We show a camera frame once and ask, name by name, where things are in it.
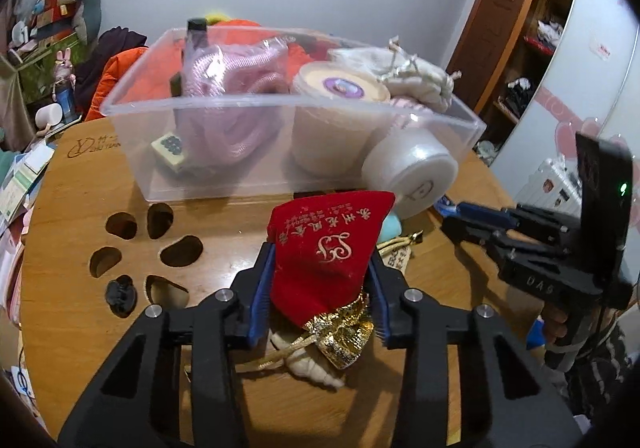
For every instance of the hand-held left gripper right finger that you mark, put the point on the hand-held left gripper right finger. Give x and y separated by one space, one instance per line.
380 298

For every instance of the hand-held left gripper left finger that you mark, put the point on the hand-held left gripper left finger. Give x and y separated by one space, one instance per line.
262 293

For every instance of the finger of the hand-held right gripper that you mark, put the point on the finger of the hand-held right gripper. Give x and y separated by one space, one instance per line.
470 233
480 213

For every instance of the red velvet pouch gold trim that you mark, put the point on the red velvet pouch gold trim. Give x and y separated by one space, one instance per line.
325 253

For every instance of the pink round jar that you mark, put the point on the pink round jar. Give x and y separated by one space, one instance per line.
410 167

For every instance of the beige cylinder container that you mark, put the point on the beige cylinder container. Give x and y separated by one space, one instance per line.
330 137

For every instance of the mahjong tile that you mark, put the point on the mahjong tile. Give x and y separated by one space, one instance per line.
170 150

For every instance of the clear plastic box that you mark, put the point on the clear plastic box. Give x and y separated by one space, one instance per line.
145 127

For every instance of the green spray bottle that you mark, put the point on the green spray bottle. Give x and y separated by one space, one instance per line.
196 35

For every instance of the person's right forearm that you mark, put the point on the person's right forearm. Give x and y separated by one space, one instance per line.
595 368

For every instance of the wooden desktop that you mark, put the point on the wooden desktop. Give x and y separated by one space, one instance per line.
225 220

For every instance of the person's right hand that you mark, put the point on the person's right hand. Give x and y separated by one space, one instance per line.
557 325

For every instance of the small teal object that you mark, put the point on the small teal object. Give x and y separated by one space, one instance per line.
392 230

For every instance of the silver suitcase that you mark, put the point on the silver suitcase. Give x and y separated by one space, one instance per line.
550 185

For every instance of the white conch shell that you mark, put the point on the white conch shell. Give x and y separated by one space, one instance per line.
310 368

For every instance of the black hair clip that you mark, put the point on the black hair clip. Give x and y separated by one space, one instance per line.
120 295

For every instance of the wooden shelf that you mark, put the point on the wooden shelf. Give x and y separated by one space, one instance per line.
535 57

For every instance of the white wardrobe door pink print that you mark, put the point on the white wardrobe door pink print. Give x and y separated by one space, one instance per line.
600 77

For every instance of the wooden door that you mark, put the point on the wooden door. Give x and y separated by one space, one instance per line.
495 27

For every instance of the orange jacket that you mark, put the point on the orange jacket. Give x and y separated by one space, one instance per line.
115 77

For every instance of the pile of papers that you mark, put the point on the pile of papers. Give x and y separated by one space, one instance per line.
25 177

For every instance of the yellow plush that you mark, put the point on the yellow plush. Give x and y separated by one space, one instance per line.
217 18

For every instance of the white cup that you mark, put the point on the white cup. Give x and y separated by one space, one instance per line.
48 115

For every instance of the pink bunny bottle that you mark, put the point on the pink bunny bottle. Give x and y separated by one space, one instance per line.
64 82

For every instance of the dark purple clothing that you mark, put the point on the dark purple clothing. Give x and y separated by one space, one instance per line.
110 42

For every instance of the green storage box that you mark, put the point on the green storage box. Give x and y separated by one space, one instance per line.
35 72

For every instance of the grey cushion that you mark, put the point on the grey cushion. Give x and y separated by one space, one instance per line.
90 7

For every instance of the red patchwork bag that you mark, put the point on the red patchwork bag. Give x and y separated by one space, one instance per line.
52 10

